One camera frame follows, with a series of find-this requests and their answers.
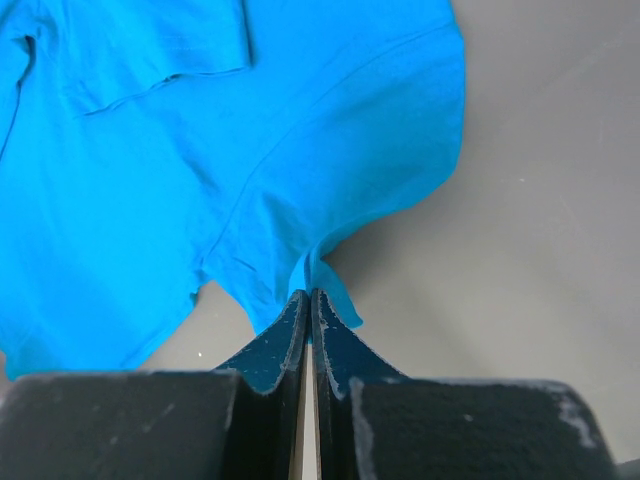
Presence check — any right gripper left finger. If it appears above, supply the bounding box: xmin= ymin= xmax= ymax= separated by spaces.
xmin=1 ymin=291 xmax=309 ymax=479

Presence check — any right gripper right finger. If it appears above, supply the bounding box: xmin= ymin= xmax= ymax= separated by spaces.
xmin=310 ymin=290 xmax=617 ymax=479

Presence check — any blue t shirt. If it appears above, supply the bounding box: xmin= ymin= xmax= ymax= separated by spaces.
xmin=1 ymin=1 xmax=465 ymax=379

